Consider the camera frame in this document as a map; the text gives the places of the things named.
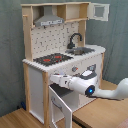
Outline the grey toy sink basin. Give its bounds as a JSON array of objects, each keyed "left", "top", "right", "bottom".
[{"left": 65, "top": 47, "right": 95, "bottom": 55}]

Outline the right red stove knob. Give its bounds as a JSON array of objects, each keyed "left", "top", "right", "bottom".
[{"left": 72, "top": 66, "right": 78, "bottom": 72}]

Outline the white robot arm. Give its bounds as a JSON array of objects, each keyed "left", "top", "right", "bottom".
[{"left": 50, "top": 70, "right": 128, "bottom": 100}]

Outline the white wooden toy kitchen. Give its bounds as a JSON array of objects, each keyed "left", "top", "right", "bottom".
[{"left": 22, "top": 2, "right": 105, "bottom": 128}]

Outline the grey range hood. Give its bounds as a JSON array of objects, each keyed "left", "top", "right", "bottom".
[{"left": 34, "top": 6, "right": 64, "bottom": 27}]

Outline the white open oven door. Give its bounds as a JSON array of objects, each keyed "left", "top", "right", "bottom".
[{"left": 49, "top": 84, "right": 79, "bottom": 128}]

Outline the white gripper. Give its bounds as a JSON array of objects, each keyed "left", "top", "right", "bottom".
[{"left": 50, "top": 75, "right": 71, "bottom": 88}]

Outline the black toy stovetop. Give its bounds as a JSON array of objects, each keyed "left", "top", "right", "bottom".
[{"left": 34, "top": 53, "right": 70, "bottom": 66}]

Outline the white toy microwave door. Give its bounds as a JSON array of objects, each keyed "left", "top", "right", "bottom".
[{"left": 87, "top": 3, "right": 109, "bottom": 21}]

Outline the black toy faucet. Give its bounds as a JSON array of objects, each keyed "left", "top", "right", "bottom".
[{"left": 67, "top": 33, "right": 83, "bottom": 49}]

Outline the white fridge door with dispenser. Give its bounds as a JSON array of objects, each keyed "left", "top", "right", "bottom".
[{"left": 79, "top": 55, "right": 103, "bottom": 107}]

